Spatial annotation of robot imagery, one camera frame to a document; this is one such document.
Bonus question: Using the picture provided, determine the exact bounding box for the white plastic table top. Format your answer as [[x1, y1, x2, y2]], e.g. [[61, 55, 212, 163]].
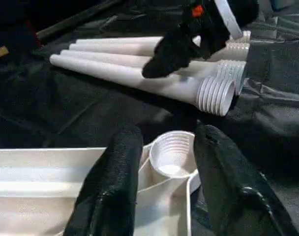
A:
[[0, 130, 202, 236]]

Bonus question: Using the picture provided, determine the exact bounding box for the black glossy mat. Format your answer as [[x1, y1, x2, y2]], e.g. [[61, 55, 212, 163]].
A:
[[0, 0, 299, 236]]

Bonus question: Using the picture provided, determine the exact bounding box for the long black bar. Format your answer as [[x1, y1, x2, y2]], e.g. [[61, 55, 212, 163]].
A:
[[36, 0, 123, 45]]

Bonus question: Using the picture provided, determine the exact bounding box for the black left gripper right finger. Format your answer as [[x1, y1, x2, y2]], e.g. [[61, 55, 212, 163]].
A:
[[193, 122, 299, 236]]

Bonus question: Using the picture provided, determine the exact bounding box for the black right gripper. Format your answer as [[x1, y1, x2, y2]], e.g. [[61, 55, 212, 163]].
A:
[[141, 0, 231, 80]]

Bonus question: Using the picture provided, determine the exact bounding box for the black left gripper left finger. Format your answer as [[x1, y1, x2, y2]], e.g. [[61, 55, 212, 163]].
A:
[[62, 123, 145, 236]]

